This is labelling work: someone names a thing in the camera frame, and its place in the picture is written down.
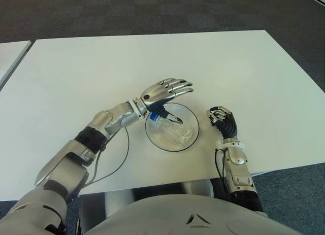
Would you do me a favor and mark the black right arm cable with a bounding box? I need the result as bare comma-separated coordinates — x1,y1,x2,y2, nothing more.
215,148,232,203

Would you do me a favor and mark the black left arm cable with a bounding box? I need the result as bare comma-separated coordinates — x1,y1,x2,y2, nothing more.
86,127,130,187

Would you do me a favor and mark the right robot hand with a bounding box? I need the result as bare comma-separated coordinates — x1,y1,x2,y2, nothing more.
205,105,240,140

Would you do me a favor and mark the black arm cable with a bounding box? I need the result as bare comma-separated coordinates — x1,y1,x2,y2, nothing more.
215,148,232,203
86,127,130,187

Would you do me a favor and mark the grey robot torso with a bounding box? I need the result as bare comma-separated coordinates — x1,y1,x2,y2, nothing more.
82,193,304,235

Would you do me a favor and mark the neighbouring white table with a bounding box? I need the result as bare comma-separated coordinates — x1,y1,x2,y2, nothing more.
0,40,33,92

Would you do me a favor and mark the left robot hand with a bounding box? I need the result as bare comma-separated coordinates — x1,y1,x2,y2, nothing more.
140,77,194,124

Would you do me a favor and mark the clear bottle with blue cap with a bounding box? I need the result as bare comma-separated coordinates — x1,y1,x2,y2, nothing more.
149,113,194,146

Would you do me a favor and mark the clear glass bowl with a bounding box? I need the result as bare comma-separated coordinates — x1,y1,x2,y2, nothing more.
144,102,200,153

